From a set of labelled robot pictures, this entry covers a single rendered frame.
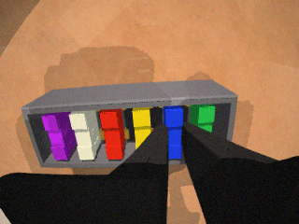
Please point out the green fuse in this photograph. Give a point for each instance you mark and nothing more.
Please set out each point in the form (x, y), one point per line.
(202, 116)

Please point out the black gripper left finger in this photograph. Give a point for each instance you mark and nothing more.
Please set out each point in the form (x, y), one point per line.
(134, 193)

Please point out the grey fuse block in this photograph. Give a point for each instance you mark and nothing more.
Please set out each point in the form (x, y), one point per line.
(93, 127)

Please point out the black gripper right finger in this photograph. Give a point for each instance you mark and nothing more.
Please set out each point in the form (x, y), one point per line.
(235, 185)

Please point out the yellow fuse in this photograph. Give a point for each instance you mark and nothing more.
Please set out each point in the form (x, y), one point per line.
(142, 124)

